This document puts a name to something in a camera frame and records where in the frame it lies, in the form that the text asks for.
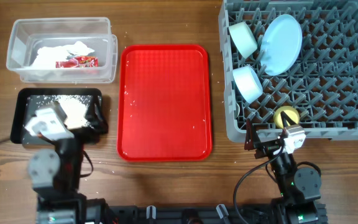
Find grey dishwasher rack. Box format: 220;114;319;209
218;1;358;142

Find red plastic tray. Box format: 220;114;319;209
116;44;213;162

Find white rice pile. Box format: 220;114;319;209
28;94;94;130

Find clear plastic bin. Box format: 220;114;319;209
6;17;118;83

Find red snack wrapper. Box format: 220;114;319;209
55;56;99;68

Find light blue plate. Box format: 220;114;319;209
260;14;303;76

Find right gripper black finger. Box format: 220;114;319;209
244;118;260;151
280;111;293;128

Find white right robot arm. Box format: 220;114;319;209
235;112;327;224

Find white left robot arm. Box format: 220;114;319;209
25;96;116;223

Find white tissue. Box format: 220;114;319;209
30;41;94;69

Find black waste tray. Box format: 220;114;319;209
10;88;102;146

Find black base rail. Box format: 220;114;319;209
104;203;328;224

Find yellow plastic cup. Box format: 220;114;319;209
273;106;300;129

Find light blue bowl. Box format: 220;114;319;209
233;65;263;103

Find green bowl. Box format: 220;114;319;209
229;22;257;59

